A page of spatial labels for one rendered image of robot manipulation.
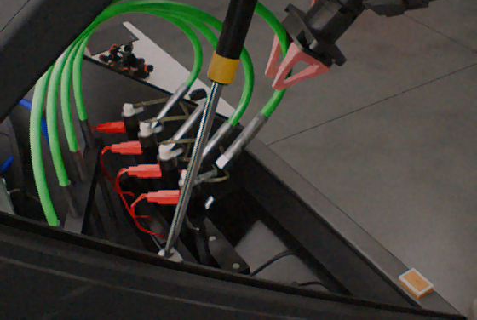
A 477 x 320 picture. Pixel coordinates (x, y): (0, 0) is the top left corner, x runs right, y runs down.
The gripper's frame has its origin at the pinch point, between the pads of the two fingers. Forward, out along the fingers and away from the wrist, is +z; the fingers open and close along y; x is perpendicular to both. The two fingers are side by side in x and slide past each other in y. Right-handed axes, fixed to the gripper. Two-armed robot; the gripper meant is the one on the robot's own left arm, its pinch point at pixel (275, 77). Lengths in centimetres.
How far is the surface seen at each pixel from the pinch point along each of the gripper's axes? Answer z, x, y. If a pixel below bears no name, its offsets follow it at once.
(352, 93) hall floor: 50, 180, -158
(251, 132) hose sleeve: 7.3, 0.1, 3.7
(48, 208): 26.1, -22.8, 9.7
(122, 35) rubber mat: 43, 19, -85
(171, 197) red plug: 20.9, -4.8, 5.9
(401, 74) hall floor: 27, 205, -164
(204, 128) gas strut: -6.7, -29.3, 32.3
